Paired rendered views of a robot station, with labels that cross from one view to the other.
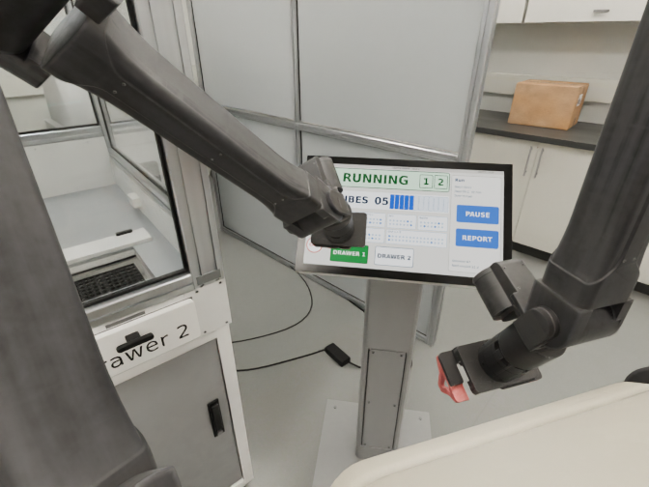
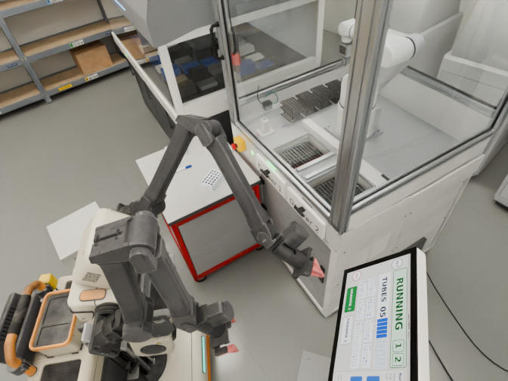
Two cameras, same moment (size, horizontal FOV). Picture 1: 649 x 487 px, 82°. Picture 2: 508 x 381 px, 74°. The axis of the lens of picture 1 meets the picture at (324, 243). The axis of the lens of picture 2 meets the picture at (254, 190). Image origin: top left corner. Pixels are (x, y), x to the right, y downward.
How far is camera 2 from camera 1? 1.11 m
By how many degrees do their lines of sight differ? 78
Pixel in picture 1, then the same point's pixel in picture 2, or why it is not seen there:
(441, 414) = not seen: outside the picture
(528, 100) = not seen: outside the picture
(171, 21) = (353, 125)
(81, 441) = (152, 190)
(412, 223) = (367, 339)
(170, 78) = (221, 162)
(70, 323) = (162, 181)
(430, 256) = (345, 356)
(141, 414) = not seen: hidden behind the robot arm
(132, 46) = (215, 151)
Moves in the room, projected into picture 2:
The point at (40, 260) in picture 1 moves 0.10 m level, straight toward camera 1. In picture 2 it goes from (165, 172) to (137, 185)
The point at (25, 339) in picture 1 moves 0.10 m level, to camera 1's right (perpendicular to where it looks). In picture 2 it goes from (157, 178) to (147, 199)
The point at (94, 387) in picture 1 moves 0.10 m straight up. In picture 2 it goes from (158, 189) to (149, 168)
